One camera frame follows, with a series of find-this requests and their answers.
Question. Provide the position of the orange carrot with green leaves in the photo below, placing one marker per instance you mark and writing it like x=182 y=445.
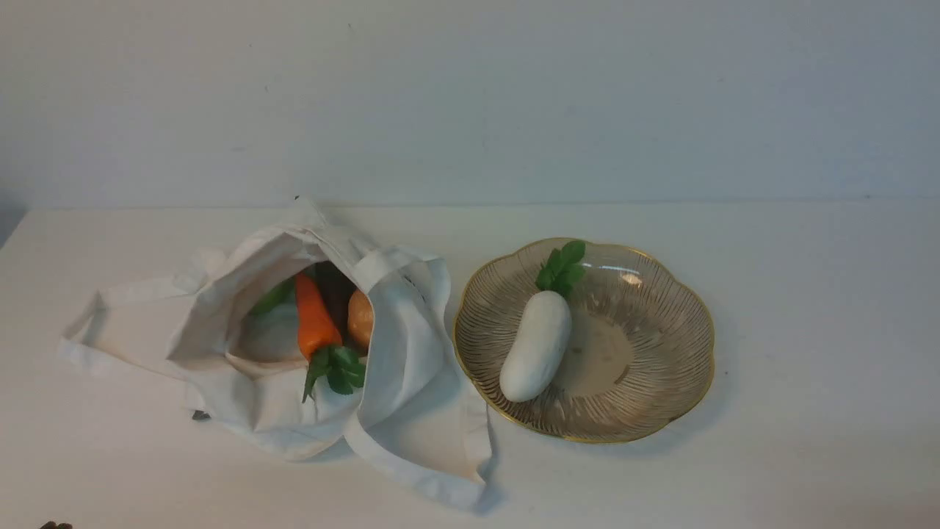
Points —
x=330 y=356

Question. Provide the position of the white cloth bag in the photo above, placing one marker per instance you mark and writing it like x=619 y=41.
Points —
x=261 y=399

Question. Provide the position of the green vegetable in bag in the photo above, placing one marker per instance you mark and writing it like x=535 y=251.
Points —
x=274 y=298

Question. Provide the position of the white radish with green leaves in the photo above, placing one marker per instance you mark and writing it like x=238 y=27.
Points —
x=545 y=326

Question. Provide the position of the brown potato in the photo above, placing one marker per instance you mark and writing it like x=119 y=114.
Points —
x=360 y=321

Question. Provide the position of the gold-rimmed glass plate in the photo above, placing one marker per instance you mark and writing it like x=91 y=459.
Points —
x=640 y=356

